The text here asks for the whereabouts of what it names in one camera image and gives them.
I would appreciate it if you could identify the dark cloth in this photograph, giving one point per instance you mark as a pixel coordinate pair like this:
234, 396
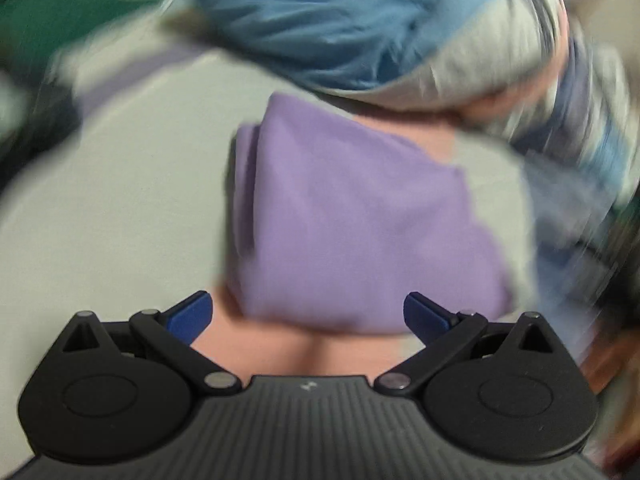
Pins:
35, 130

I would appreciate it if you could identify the purple sweatshirt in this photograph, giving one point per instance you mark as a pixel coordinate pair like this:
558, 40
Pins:
350, 210

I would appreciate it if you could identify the green cloth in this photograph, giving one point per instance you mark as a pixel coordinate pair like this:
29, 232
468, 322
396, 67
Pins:
60, 5

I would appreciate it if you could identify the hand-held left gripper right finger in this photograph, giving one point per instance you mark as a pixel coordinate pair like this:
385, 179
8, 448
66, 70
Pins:
425, 316

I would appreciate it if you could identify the striped duvet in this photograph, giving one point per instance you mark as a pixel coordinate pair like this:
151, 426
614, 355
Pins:
325, 25

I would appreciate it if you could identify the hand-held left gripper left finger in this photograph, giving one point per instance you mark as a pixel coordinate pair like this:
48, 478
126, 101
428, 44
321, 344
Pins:
190, 317

